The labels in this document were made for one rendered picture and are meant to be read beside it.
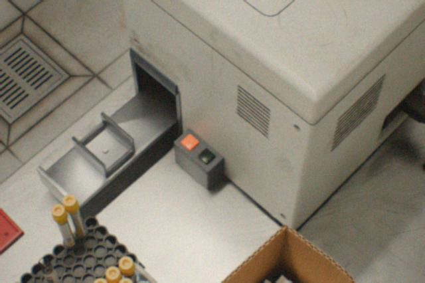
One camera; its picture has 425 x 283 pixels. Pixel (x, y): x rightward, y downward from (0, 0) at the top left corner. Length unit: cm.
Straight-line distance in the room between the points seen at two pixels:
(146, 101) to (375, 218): 32
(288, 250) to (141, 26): 30
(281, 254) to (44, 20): 153
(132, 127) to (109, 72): 117
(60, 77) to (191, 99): 128
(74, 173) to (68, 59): 125
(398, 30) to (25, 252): 51
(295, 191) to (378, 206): 16
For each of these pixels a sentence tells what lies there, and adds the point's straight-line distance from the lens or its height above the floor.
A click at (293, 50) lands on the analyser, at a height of 118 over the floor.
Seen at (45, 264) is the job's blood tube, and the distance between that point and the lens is 94.
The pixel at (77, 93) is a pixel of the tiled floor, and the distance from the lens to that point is 221.
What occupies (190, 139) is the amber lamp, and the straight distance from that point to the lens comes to 103.
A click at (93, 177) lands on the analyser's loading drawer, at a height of 91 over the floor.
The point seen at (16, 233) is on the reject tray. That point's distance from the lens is 106.
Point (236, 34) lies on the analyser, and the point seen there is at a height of 117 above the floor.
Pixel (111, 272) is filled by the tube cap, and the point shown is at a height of 99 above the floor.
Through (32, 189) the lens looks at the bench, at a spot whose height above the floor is 88.
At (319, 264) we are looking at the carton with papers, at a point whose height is 100.
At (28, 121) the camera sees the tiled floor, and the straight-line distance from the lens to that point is 219.
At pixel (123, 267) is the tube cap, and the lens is 90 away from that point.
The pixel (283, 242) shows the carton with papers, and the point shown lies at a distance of 91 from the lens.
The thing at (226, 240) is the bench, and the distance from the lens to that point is 103.
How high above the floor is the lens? 182
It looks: 60 degrees down
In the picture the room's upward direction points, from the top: 1 degrees counter-clockwise
